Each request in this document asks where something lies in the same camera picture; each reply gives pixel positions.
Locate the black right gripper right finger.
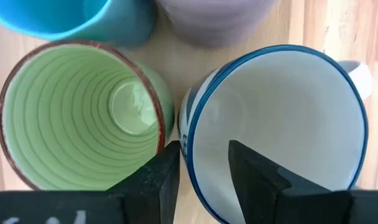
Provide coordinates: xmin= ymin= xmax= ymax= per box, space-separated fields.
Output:
xmin=228 ymin=139 xmax=353 ymax=224

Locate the green white striped mug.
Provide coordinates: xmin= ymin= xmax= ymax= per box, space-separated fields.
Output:
xmin=0 ymin=39 xmax=176 ymax=191

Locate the wooden shelf black metal frame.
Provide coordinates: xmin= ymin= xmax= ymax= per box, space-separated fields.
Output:
xmin=0 ymin=0 xmax=305 ymax=224

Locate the white patterned mug blue rim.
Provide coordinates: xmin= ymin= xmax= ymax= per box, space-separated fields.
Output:
xmin=178 ymin=44 xmax=374 ymax=224

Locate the lavender ribbed mug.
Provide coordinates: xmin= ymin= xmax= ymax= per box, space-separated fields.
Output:
xmin=154 ymin=0 xmax=279 ymax=48

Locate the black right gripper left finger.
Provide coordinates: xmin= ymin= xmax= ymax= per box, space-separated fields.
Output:
xmin=107 ymin=139 xmax=182 ymax=224

